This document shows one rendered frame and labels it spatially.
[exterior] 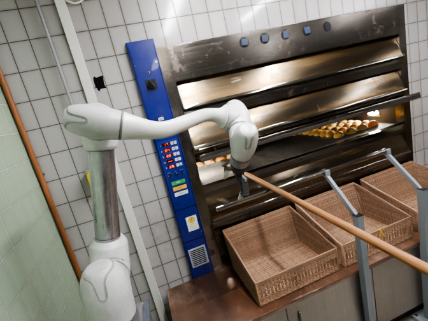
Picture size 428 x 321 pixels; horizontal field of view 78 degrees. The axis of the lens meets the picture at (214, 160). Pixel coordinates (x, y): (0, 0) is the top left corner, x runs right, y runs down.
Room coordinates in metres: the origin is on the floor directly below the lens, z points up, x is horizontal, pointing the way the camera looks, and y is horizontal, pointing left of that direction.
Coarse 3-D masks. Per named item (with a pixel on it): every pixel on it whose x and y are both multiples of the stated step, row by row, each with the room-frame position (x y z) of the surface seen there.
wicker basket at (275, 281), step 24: (264, 216) 1.78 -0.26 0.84; (288, 216) 1.81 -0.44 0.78; (240, 240) 1.70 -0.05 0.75; (264, 240) 1.72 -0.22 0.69; (288, 240) 1.75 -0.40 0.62; (312, 240) 1.61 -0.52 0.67; (240, 264) 1.45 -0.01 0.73; (264, 264) 1.59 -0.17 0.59; (288, 264) 1.54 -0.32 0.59; (312, 264) 1.34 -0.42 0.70; (336, 264) 1.38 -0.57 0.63; (264, 288) 1.26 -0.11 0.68; (288, 288) 1.30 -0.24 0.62
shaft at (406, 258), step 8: (248, 176) 1.68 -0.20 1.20; (256, 176) 1.61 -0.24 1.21; (264, 184) 1.46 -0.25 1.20; (280, 192) 1.29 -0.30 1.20; (296, 200) 1.15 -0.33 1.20; (312, 208) 1.04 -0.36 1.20; (320, 216) 0.98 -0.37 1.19; (328, 216) 0.94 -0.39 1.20; (336, 224) 0.89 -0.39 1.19; (344, 224) 0.86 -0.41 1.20; (352, 232) 0.82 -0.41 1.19; (360, 232) 0.79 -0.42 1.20; (368, 240) 0.76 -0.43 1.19; (376, 240) 0.73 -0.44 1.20; (384, 248) 0.70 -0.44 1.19; (392, 248) 0.68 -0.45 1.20; (392, 256) 0.67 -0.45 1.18; (400, 256) 0.65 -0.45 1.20; (408, 256) 0.64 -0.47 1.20; (408, 264) 0.63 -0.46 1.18; (416, 264) 0.61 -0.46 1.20; (424, 264) 0.59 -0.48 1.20; (424, 272) 0.58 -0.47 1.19
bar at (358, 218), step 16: (352, 160) 1.58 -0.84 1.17; (304, 176) 1.50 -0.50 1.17; (256, 192) 1.43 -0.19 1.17; (272, 192) 1.44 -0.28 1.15; (336, 192) 1.45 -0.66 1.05; (416, 192) 1.48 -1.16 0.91; (224, 208) 1.36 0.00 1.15; (352, 208) 1.36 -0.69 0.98; (368, 272) 1.31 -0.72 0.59; (368, 288) 1.31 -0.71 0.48; (368, 304) 1.30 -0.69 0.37; (368, 320) 1.31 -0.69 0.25
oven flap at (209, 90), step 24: (336, 48) 2.05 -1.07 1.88; (360, 48) 2.09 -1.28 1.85; (384, 48) 2.13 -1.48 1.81; (240, 72) 1.85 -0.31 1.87; (264, 72) 1.88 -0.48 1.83; (288, 72) 1.91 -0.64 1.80; (312, 72) 1.94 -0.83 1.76; (336, 72) 1.95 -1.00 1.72; (192, 96) 1.73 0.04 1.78; (216, 96) 1.76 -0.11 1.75; (240, 96) 1.77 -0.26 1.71
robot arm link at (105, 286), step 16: (96, 272) 0.82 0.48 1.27; (112, 272) 0.83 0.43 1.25; (128, 272) 0.95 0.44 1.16; (80, 288) 0.81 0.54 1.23; (96, 288) 0.79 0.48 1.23; (112, 288) 0.80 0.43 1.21; (128, 288) 0.85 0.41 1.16; (96, 304) 0.77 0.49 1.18; (112, 304) 0.78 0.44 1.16; (128, 304) 0.82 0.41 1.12; (96, 320) 0.77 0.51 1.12; (112, 320) 0.78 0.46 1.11; (128, 320) 0.81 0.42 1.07
